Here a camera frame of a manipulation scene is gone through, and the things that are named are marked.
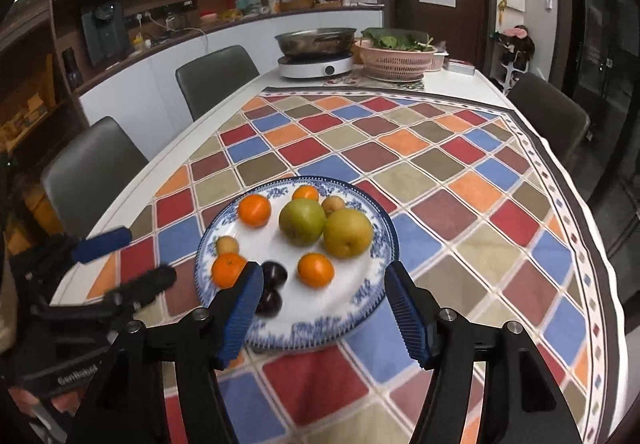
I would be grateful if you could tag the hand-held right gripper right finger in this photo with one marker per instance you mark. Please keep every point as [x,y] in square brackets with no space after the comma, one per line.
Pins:
[407,319]

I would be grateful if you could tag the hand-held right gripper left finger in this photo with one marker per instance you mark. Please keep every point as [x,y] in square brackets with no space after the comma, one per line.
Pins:
[240,319]

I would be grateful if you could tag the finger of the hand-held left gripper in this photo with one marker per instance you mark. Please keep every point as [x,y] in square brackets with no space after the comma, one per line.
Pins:
[145,284]
[102,244]

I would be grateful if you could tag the dark purple plum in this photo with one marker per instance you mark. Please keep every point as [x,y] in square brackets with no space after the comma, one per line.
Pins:
[269,302]
[275,273]

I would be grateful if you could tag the blue white porcelain plate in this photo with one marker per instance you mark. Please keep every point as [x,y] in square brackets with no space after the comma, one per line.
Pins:
[345,296]

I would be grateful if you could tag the yellow brown pear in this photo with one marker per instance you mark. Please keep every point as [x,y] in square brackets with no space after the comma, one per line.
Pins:
[348,233]

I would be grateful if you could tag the green pear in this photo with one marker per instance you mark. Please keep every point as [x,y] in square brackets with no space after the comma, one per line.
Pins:
[301,221]

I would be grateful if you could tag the small tan round fruit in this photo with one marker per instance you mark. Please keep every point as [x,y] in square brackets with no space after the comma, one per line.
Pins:
[227,245]
[332,205]

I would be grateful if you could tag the person's left hand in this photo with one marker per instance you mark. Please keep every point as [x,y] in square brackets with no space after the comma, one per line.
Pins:
[35,401]

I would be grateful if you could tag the grey dining chair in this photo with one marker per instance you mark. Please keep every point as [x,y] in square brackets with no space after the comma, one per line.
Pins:
[547,112]
[90,169]
[217,77]

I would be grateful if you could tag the colourful checkered tablecloth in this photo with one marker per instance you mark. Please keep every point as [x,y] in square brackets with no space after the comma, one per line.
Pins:
[450,204]

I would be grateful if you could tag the small orange tangerine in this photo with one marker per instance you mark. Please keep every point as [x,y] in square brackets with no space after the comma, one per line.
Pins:
[305,193]

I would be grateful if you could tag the dark bottle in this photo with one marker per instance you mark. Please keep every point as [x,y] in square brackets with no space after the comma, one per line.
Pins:
[72,70]

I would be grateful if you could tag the black kitchen appliance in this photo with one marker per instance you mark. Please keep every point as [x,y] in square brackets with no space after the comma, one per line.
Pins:
[106,34]

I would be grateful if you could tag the patterned placemat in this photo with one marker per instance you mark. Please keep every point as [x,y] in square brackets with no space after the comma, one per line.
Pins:
[372,84]

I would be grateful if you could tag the pink plastic basket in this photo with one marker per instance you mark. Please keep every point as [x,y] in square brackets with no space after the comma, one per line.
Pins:
[397,63]

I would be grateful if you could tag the small grey box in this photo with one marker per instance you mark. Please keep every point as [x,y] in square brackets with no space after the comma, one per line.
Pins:
[461,66]

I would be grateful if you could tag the white induction cooker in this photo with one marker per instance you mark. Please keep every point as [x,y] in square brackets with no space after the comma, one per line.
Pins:
[315,67]

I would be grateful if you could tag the green leafy vegetables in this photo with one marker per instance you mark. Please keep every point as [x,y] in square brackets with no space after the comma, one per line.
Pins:
[395,38]

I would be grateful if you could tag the white rack with plush toys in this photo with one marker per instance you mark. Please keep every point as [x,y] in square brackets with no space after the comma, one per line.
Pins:
[515,54]

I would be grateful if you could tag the steel cooking pot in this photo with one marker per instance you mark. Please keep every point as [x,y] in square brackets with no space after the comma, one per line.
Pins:
[315,40]

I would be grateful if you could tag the dark glass door cabinet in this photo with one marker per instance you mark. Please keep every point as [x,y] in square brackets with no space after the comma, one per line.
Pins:
[607,49]

